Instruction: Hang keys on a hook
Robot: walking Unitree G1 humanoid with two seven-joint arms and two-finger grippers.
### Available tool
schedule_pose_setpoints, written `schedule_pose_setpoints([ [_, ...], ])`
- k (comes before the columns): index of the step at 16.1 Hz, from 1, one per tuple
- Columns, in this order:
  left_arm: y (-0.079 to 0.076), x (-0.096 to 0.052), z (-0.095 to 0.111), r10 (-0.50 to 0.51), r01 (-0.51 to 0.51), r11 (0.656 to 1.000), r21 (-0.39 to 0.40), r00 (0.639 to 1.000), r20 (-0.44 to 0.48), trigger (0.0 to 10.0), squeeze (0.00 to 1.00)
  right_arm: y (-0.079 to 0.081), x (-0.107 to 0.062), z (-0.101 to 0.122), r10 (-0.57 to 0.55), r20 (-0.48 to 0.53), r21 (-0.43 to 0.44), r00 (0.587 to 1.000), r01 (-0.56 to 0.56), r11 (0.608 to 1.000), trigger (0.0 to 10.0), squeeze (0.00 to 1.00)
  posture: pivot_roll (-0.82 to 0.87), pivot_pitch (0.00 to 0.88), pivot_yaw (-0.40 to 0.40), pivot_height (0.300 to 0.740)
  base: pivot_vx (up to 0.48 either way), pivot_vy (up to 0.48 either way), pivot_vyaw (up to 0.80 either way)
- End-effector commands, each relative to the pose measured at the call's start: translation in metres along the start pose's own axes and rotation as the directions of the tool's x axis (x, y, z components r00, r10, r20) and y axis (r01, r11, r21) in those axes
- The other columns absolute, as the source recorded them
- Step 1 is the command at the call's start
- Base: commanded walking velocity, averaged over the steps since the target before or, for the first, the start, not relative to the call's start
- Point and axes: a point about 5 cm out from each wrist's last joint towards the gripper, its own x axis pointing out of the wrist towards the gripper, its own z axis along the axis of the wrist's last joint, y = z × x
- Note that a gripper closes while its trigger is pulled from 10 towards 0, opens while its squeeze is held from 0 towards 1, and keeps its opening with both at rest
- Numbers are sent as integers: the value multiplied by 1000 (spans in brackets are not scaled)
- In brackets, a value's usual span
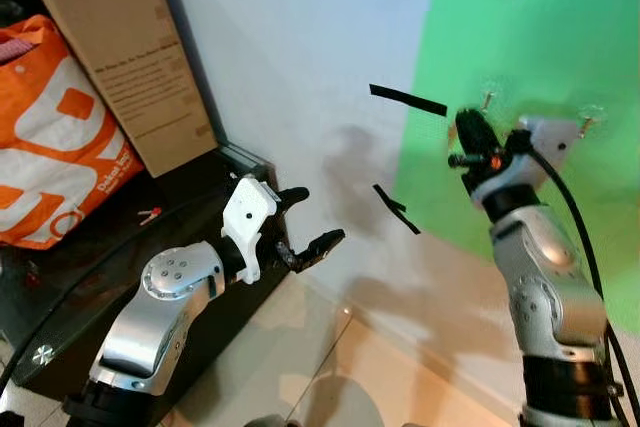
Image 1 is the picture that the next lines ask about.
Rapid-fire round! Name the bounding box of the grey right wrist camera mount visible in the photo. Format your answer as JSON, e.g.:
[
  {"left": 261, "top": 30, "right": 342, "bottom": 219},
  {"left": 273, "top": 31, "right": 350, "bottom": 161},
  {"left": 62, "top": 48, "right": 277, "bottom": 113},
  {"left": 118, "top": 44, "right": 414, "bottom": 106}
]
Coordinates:
[{"left": 470, "top": 116, "right": 582, "bottom": 205}]

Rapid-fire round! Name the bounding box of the green wall sheet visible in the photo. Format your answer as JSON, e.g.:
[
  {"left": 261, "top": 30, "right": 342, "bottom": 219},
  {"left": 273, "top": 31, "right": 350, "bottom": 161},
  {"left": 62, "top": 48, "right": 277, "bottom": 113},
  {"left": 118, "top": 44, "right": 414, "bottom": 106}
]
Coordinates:
[{"left": 394, "top": 0, "right": 640, "bottom": 340}]

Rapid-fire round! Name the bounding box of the straight black tape strip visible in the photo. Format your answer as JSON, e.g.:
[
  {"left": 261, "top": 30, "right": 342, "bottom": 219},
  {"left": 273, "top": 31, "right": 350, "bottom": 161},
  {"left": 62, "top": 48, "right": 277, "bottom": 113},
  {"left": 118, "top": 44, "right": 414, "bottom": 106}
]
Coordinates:
[{"left": 369, "top": 84, "right": 449, "bottom": 117}]

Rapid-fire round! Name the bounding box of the clear adhesive wall hook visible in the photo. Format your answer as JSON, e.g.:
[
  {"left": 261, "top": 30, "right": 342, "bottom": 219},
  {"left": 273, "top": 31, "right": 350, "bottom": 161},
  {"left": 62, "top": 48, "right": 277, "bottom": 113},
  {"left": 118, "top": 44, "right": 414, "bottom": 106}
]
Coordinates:
[
  {"left": 575, "top": 104, "right": 606, "bottom": 140},
  {"left": 476, "top": 80, "right": 502, "bottom": 115}
]

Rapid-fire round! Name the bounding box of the bent black tape strip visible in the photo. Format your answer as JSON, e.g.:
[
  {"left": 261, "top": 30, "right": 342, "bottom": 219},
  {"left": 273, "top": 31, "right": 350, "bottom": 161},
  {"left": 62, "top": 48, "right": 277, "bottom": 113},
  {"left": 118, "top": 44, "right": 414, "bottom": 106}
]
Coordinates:
[{"left": 372, "top": 183, "right": 422, "bottom": 236}]

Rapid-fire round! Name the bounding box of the brown cardboard box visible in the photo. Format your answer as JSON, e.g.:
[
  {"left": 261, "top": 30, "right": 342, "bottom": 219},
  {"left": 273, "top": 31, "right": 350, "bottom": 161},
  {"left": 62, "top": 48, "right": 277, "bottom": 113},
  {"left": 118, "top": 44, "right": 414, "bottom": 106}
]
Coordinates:
[{"left": 27, "top": 0, "right": 220, "bottom": 179}]

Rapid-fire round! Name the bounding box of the orange and white bag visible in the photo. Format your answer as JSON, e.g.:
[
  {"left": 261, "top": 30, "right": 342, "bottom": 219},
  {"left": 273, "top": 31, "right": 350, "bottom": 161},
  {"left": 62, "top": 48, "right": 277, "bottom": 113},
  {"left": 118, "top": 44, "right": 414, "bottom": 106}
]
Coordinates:
[{"left": 0, "top": 14, "right": 143, "bottom": 251}]

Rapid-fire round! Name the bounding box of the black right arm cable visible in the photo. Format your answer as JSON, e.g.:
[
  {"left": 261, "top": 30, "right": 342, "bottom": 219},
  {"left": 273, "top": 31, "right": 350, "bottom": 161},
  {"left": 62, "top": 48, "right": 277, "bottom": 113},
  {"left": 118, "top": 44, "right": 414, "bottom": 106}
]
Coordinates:
[{"left": 520, "top": 143, "right": 629, "bottom": 427}]

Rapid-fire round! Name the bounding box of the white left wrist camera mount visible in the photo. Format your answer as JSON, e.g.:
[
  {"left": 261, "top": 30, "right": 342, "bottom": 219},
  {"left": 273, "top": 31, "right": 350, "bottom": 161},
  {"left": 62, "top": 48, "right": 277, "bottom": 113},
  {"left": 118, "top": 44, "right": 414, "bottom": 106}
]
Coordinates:
[{"left": 221, "top": 176, "right": 280, "bottom": 285}]

